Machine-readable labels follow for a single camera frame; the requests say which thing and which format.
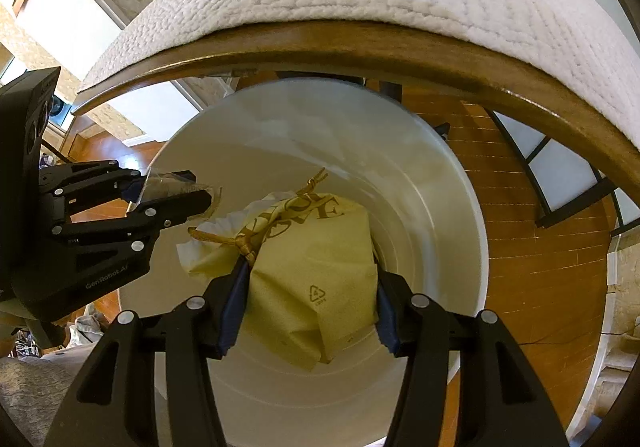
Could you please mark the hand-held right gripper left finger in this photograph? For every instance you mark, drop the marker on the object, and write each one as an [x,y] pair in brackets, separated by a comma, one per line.
[232,309]

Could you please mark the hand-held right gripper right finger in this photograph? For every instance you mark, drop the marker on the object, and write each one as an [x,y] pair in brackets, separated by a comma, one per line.
[387,322]

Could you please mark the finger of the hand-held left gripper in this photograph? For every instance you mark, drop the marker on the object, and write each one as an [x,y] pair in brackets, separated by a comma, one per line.
[150,219]
[90,177]

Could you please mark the clear plastic wrapper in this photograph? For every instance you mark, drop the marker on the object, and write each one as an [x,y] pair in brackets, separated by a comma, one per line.
[165,187]

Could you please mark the white round bin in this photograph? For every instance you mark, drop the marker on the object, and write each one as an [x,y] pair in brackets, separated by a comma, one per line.
[350,152]

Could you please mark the black-framed white screen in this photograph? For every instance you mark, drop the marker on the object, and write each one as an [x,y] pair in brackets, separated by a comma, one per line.
[555,167]

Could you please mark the round wooden table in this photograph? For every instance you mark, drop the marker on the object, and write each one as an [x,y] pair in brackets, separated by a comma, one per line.
[350,47]

